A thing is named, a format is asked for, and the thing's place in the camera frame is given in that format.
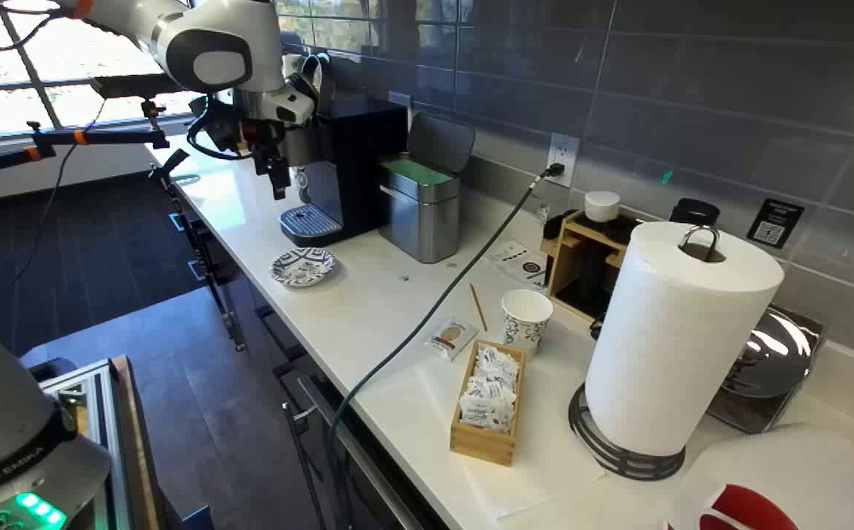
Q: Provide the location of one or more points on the patterned paper cup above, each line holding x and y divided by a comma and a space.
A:
524, 321

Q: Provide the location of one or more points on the black coffee machine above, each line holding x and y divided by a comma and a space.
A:
353, 165

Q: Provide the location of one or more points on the aluminium frame cart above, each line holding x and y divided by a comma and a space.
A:
93, 412

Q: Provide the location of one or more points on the white sachet black print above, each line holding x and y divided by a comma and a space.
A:
496, 366
487, 403

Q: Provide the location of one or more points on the wooden stirrer stick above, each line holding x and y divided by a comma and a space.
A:
478, 306

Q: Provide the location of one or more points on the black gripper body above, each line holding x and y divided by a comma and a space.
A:
269, 140

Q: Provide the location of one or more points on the white wall outlet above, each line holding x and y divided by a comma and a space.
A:
564, 151

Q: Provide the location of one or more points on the wooden box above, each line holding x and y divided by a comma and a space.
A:
484, 443

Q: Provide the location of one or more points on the wooden countertop organizer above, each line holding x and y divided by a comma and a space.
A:
576, 257

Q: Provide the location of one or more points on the stainless steel bin green insert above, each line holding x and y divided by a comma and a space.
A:
422, 216

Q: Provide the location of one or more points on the white lidded container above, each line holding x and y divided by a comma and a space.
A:
602, 207

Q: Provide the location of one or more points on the black rod orange clamps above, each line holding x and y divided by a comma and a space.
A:
54, 140

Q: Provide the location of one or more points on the printed paper leaflet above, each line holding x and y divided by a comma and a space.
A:
523, 266

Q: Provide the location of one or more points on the patterned small plate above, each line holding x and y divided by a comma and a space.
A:
305, 266

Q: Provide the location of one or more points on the white sachet brown print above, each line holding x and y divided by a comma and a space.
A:
450, 338

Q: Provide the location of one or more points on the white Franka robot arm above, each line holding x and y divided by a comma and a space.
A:
212, 41

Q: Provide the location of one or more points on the white paper towel roll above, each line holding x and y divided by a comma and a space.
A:
671, 343

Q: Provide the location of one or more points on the black QR code sign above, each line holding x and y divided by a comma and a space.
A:
773, 222

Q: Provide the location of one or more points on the black round-topped object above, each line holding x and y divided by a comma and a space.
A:
693, 210

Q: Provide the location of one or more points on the red and white object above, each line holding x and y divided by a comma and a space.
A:
746, 508

